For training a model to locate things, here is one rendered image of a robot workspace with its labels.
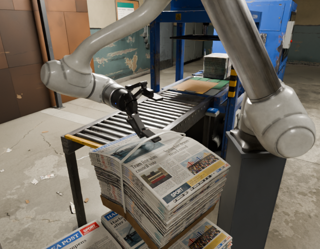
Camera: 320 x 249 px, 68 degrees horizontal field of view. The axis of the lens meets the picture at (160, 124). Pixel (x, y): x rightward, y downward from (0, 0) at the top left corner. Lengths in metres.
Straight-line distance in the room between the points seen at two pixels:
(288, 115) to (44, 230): 1.89
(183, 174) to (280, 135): 0.30
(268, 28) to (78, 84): 3.96
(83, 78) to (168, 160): 0.40
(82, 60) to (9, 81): 3.56
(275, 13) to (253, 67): 3.81
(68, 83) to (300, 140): 0.73
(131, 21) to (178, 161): 0.48
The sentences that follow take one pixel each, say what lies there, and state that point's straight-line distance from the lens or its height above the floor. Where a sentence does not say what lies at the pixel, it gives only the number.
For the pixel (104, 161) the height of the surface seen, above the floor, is 1.05.
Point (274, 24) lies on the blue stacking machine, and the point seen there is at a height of 1.40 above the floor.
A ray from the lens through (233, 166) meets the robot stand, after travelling 1.12.
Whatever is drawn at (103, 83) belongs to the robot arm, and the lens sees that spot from 0.92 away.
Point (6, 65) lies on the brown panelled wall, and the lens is 4.35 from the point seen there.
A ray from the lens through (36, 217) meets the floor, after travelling 2.32.
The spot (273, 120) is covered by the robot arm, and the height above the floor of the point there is 1.21.
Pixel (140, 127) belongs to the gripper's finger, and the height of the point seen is 1.14.
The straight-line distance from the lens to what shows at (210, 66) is 3.13.
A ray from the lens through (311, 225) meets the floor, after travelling 2.36.
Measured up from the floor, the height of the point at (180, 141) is 1.09.
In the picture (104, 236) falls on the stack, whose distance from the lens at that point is 0.88.
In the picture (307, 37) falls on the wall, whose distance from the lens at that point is 9.65.
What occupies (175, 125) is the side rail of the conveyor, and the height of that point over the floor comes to 0.80.
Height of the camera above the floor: 1.48
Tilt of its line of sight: 24 degrees down
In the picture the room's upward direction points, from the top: straight up
